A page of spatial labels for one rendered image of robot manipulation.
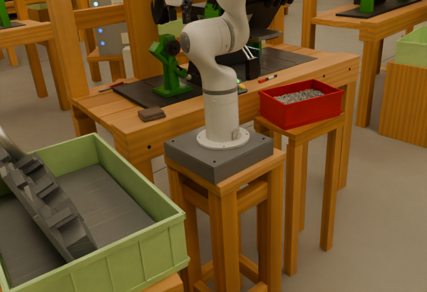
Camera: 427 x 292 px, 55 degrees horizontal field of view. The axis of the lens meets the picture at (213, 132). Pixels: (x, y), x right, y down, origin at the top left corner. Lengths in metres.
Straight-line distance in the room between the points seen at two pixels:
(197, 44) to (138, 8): 0.99
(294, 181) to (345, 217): 0.83
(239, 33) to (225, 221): 0.62
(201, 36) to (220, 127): 0.32
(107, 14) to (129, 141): 0.84
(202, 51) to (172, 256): 0.60
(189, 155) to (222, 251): 0.36
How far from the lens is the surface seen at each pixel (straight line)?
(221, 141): 1.41
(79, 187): 1.42
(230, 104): 1.37
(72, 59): 2.11
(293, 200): 1.92
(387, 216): 2.71
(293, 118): 1.78
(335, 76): 2.40
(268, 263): 1.75
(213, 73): 1.31
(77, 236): 1.09
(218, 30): 1.29
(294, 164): 1.82
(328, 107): 1.89
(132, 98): 1.98
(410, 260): 2.44
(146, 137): 1.66
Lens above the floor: 1.57
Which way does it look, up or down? 26 degrees down
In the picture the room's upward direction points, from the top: 4 degrees counter-clockwise
